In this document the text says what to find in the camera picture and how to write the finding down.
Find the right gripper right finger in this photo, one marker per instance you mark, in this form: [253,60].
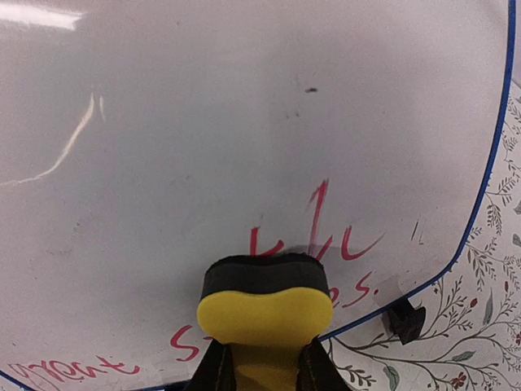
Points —
[316,371]

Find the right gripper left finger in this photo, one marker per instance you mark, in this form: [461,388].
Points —
[215,371]

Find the wire whiteboard stand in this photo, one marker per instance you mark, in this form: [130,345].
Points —
[405,321]

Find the yellow black eraser sponge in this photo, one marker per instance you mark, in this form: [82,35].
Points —
[267,309]

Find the small blue-framed whiteboard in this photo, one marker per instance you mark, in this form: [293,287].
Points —
[143,140]

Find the floral patterned table mat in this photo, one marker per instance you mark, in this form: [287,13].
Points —
[471,337]

